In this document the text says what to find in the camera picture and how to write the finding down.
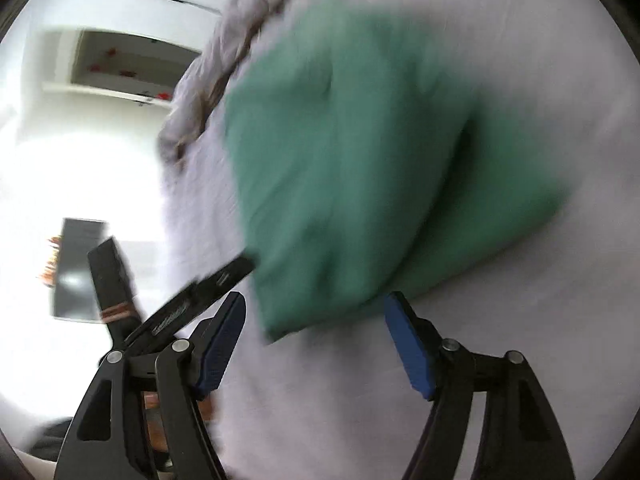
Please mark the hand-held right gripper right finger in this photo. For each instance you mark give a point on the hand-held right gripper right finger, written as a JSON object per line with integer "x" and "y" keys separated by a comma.
{"x": 407, "y": 345}

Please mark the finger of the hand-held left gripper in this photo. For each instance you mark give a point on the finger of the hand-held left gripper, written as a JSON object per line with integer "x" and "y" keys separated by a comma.
{"x": 200, "y": 292}
{"x": 112, "y": 285}

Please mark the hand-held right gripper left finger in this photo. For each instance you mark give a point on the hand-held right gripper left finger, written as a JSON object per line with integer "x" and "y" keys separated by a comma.
{"x": 220, "y": 345}

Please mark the green button-up shirt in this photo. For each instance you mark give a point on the green button-up shirt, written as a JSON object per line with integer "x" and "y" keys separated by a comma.
{"x": 360, "y": 160}

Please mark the dark grey panel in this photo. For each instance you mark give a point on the dark grey panel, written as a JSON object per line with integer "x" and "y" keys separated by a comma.
{"x": 75, "y": 270}

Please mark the lavender bed cover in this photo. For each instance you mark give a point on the lavender bed cover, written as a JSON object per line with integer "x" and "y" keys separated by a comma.
{"x": 500, "y": 370}

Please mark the white wall shelf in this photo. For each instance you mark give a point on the white wall shelf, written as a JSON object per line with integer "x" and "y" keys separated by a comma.
{"x": 125, "y": 60}

